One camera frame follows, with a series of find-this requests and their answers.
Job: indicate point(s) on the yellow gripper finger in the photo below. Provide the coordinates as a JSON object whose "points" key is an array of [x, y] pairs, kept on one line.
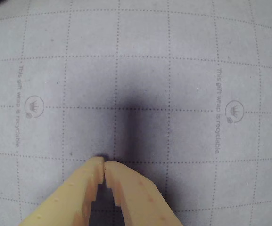
{"points": [[65, 197], [138, 197]]}

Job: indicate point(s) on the gridded wrapping paper sheet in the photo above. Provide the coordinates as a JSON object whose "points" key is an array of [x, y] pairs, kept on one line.
{"points": [[135, 58]]}

